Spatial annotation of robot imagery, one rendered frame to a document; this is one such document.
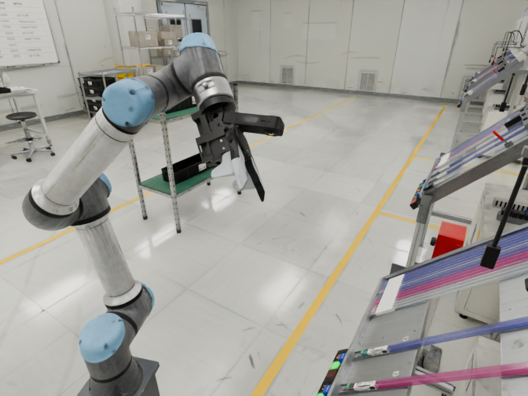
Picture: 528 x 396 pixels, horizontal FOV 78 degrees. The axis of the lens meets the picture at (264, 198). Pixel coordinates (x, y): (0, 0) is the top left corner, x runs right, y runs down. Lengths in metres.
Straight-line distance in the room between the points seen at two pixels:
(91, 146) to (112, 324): 0.55
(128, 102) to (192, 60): 0.17
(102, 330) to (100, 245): 0.23
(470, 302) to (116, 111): 2.03
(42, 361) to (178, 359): 0.69
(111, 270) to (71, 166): 0.41
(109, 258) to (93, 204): 0.17
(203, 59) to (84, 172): 0.32
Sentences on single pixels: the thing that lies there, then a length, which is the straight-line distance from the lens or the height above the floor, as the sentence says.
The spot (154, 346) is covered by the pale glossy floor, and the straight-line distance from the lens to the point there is 2.01.
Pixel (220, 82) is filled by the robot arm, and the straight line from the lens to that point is 0.67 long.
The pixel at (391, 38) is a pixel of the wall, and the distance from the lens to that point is 9.35.
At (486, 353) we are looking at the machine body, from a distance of 1.32.
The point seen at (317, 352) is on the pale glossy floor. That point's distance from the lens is 1.93.
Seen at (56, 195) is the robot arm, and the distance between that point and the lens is 0.79.
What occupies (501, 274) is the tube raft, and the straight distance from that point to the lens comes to 0.96.
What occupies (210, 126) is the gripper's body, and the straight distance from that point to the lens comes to 0.65.
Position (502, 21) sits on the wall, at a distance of 9.13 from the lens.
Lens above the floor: 1.51
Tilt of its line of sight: 27 degrees down
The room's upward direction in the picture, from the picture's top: straight up
